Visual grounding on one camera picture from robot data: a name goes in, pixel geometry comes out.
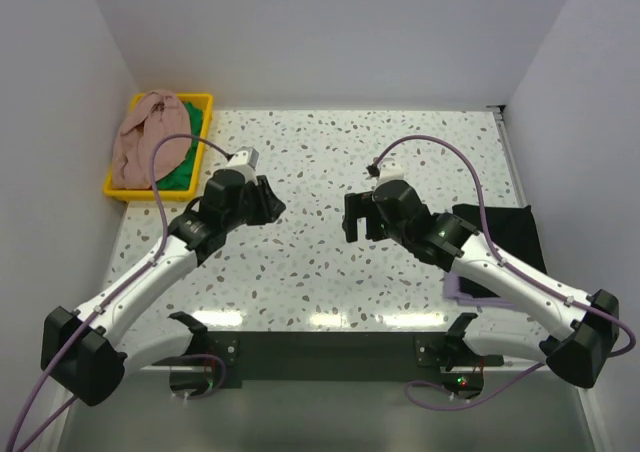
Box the pink t shirt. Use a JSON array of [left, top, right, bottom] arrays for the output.
[[111, 89, 191, 190]]

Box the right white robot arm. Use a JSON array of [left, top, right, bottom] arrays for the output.
[[343, 180, 620, 389]]

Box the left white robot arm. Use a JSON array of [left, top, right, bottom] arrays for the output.
[[41, 168, 286, 406]]

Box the green t shirt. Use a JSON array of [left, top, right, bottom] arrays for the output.
[[157, 102, 203, 191]]

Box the lavender folded t shirt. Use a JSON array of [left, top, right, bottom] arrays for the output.
[[443, 273, 515, 310]]

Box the yellow plastic bin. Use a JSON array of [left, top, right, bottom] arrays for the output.
[[103, 93, 214, 202]]

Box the black folded t shirt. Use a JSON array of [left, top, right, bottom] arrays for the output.
[[451, 203, 549, 302]]

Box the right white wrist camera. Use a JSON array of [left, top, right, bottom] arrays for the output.
[[367, 158, 404, 187]]

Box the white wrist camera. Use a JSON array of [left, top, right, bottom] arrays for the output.
[[367, 158, 404, 187], [226, 147, 259, 174]]

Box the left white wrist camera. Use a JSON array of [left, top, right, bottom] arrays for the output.
[[226, 147, 259, 174]]

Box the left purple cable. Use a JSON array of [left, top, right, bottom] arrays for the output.
[[0, 133, 236, 452]]

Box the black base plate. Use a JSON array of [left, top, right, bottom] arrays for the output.
[[152, 331, 504, 388]]

